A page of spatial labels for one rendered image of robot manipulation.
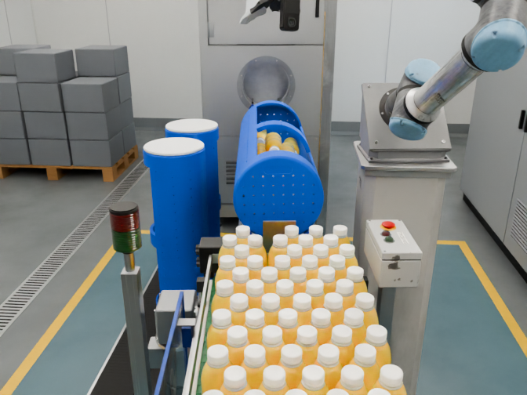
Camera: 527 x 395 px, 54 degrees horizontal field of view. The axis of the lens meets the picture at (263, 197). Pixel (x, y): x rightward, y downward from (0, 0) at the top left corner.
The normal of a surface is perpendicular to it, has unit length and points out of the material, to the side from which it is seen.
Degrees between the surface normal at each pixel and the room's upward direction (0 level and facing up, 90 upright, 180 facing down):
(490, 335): 0
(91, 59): 90
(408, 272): 90
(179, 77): 90
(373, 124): 44
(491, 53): 125
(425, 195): 90
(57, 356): 0
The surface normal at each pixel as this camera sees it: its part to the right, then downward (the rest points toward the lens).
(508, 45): -0.30, 0.81
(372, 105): 0.03, -0.40
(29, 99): -0.10, 0.37
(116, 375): 0.00, -0.93
